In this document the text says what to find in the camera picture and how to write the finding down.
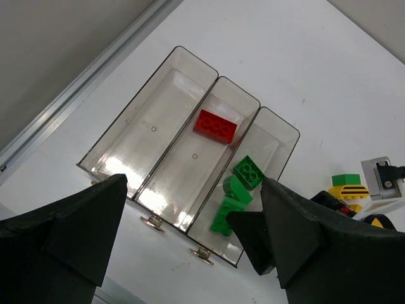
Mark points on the green lego piece separated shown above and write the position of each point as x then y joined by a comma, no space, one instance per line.
220,224

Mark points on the yellow red lego stack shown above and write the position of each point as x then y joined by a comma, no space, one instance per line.
349,210

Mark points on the clear container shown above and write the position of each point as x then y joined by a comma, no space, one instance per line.
141,133
269,141
178,187

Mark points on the clear container left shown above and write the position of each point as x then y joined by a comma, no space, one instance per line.
141,133

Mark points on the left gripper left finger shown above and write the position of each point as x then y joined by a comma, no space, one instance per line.
59,253

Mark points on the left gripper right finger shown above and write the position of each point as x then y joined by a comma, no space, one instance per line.
320,255

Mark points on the green printed lego brick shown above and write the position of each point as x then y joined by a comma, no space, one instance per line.
249,174

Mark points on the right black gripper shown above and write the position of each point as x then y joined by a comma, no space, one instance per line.
329,201

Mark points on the clear container right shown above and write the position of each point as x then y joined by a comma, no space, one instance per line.
269,141

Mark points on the aluminium frame rail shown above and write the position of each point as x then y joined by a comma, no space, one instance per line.
43,123

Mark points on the clear container middle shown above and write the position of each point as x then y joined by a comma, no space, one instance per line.
178,187

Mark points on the green rounded lego brick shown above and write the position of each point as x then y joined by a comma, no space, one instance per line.
234,189

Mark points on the green yellow striped lego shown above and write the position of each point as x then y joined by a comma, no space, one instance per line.
348,187

